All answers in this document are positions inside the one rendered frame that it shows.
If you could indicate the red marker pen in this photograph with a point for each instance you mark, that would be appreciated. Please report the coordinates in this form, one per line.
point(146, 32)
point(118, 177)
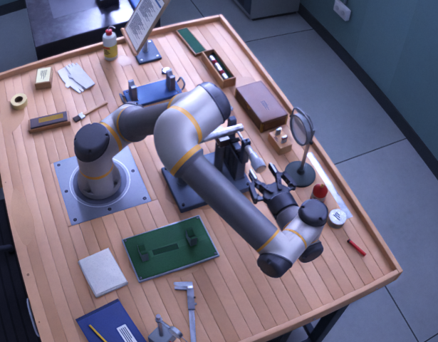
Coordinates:
point(357, 247)

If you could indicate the black stand magnifier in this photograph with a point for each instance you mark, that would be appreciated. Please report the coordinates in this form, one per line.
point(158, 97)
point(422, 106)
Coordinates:
point(301, 124)

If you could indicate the green lined tray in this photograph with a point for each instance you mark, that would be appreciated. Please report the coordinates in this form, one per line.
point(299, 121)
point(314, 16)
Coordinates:
point(172, 256)

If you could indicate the white foam pad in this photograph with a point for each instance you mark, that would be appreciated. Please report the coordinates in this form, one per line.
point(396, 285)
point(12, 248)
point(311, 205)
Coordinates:
point(102, 272)

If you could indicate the cream tape roll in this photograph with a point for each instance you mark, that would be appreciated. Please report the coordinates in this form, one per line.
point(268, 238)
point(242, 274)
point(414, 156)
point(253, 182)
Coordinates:
point(18, 101)

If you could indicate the small cream cardboard box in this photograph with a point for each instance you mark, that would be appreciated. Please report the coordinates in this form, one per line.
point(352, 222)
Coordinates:
point(43, 77)

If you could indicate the wooden instruction board on stand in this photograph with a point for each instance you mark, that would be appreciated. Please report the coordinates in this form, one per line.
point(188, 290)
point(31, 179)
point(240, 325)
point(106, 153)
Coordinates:
point(144, 18)

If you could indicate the wooden box with setting rods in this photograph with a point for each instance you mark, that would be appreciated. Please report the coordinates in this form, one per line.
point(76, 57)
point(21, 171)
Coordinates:
point(218, 69)

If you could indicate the white cotton gloves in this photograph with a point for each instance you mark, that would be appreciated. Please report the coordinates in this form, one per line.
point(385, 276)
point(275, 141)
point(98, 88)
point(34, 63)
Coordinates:
point(75, 77)

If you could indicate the steel ruler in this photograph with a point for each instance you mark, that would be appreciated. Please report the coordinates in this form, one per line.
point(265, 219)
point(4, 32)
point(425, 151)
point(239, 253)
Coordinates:
point(329, 185)

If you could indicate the small jar with red cap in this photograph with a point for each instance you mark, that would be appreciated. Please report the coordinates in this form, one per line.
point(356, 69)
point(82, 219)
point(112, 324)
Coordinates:
point(320, 191)

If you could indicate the black table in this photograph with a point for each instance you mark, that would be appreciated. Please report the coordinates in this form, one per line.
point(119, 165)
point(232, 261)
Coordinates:
point(72, 28)

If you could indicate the grey metal base plate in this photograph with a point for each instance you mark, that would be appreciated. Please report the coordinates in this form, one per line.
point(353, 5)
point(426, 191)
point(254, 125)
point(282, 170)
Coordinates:
point(69, 199)

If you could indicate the yellow pencil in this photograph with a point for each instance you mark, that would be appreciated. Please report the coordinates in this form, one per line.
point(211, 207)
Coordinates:
point(97, 333)

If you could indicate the dark grey bench micrometer body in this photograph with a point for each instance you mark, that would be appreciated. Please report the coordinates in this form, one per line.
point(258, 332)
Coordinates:
point(183, 196)

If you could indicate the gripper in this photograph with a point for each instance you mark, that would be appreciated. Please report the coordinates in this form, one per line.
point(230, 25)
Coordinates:
point(281, 202)

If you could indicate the steel vernier caliper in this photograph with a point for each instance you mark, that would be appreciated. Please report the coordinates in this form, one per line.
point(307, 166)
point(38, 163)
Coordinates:
point(191, 306)

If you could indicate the dark drawer cabinet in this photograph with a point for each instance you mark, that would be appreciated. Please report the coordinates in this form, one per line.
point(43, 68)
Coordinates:
point(8, 285)

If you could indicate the blue bench centre fixture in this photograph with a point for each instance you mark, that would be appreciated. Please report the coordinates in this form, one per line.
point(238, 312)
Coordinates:
point(151, 90)

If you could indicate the wooden lid with green lining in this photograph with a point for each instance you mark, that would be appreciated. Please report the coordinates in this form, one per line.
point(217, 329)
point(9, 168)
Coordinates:
point(191, 41)

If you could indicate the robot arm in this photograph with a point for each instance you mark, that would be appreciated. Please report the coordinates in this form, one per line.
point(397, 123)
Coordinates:
point(211, 185)

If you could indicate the round grey tin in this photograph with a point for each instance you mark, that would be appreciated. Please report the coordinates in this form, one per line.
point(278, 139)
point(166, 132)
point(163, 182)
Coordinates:
point(337, 218)

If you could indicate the silver micrometer thimble with ratchet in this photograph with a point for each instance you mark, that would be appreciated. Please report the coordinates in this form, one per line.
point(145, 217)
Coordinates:
point(255, 158)

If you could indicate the silver steel shaft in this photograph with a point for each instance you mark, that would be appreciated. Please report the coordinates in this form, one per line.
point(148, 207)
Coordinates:
point(225, 131)

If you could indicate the brown wooden case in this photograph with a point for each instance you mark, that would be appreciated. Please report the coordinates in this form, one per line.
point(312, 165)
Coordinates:
point(261, 105)

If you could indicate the dark stone in wooden holder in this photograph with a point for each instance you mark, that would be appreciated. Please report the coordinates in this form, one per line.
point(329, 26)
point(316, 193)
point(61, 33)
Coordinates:
point(49, 121)

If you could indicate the white bottle with red cap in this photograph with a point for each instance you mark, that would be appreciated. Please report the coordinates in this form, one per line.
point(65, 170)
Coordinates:
point(110, 44)

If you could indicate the blue notebook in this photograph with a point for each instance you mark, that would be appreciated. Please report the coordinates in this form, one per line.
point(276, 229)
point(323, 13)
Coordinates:
point(104, 320)

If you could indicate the white wall socket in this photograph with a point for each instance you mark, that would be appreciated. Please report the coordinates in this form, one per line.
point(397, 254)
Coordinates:
point(342, 9)

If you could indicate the wooden block with gauge blocks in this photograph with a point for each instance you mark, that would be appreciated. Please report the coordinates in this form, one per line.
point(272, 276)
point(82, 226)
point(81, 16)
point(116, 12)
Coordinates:
point(280, 142)

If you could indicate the grey cabinet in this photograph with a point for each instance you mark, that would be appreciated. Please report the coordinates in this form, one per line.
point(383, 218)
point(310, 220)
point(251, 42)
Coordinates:
point(268, 7)

